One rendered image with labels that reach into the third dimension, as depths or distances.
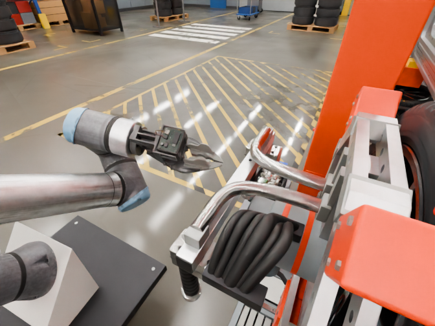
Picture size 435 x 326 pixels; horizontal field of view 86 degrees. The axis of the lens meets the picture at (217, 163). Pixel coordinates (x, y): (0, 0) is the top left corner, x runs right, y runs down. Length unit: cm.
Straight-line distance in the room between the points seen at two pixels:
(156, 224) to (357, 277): 153
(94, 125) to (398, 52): 74
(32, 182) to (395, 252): 52
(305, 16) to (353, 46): 804
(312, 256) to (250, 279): 20
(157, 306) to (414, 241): 129
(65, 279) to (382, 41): 118
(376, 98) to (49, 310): 113
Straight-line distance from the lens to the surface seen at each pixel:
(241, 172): 50
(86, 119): 61
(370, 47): 76
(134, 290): 115
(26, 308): 116
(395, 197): 32
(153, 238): 162
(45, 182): 54
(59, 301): 107
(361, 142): 40
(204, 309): 139
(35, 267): 100
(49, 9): 1075
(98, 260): 127
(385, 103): 60
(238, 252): 34
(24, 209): 52
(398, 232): 23
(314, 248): 51
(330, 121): 83
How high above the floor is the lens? 131
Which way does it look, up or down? 39 degrees down
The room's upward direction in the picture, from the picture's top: straight up
